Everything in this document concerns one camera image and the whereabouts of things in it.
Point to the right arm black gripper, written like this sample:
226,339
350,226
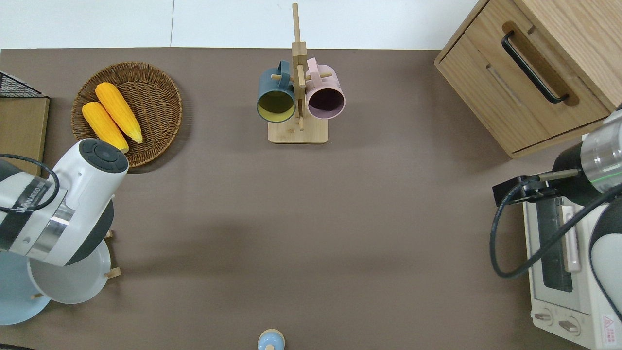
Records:
544,190

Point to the gray ceramic plate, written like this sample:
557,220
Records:
73,284

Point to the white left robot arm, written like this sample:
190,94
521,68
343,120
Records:
82,180

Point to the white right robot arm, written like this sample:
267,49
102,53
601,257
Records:
605,150

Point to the wooden mug rack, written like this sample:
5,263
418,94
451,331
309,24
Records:
297,133

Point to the wooden plate rack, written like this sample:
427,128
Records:
114,272

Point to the light blue plate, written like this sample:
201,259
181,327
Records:
17,301

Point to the cream toaster oven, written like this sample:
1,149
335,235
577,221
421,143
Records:
537,291

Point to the wooden drawer cabinet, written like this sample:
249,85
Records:
486,87

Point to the cream toaster knob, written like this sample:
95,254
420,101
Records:
568,326
543,317

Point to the brown table mat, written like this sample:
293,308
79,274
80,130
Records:
340,218

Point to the pink mug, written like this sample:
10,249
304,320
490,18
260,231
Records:
324,99

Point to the dark teal mug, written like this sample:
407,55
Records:
276,104

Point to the brown wicker basket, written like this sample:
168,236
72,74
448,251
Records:
155,97

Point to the yellow corn cob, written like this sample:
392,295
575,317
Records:
119,112
103,126

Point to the wooden shelf board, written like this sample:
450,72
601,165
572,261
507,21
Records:
22,136

